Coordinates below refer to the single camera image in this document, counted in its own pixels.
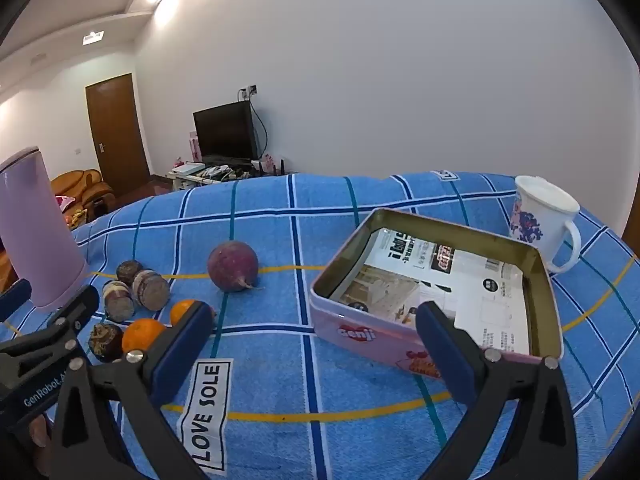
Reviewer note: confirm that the white mug with blue print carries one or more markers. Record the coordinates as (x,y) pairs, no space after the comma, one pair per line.
(537,230)

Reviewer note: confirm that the dark brown water chestnut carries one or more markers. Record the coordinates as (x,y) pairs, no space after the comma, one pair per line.
(129,271)
(106,342)
(150,289)
(117,301)

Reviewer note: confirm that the pink floral cushion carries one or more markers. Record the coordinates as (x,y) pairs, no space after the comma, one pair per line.
(64,202)

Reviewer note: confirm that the white television stand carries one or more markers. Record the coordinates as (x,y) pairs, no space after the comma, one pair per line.
(225,175)

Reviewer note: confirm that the pink tin box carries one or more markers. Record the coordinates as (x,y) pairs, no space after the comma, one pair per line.
(365,332)

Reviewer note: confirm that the black router with antennas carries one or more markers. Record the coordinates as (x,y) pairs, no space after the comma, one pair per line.
(270,166)

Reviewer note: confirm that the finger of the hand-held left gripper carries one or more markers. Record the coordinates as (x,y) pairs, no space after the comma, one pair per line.
(15,301)
(75,310)

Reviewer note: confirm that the orange brown sofa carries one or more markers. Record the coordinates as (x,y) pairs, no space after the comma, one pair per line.
(82,187)

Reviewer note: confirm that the wall power socket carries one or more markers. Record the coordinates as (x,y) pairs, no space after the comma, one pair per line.
(248,91)

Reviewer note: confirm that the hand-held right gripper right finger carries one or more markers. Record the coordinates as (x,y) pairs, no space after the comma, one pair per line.
(445,352)

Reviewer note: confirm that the black flat television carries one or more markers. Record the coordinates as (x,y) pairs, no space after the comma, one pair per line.
(225,130)

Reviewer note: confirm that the rectangular ceiling light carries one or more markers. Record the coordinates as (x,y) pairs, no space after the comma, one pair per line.
(93,36)

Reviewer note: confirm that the lilac thermos bottle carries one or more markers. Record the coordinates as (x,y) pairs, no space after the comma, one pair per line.
(35,230)

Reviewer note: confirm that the blue plaid blanket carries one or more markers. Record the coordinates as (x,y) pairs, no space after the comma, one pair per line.
(310,220)

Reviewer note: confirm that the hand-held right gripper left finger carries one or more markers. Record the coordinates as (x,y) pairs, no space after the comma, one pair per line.
(184,342)

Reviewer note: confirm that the round purple radish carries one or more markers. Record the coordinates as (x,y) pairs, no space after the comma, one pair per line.
(232,265)

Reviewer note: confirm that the brown wooden door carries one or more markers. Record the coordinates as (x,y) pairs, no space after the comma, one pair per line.
(117,130)

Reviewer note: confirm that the small orange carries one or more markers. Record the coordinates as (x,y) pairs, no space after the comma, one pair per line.
(142,335)
(181,311)

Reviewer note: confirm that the person's left hand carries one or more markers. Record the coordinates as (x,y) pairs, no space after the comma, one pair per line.
(39,431)

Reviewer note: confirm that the white set-top box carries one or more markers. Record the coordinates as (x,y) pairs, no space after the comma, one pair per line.
(187,167)

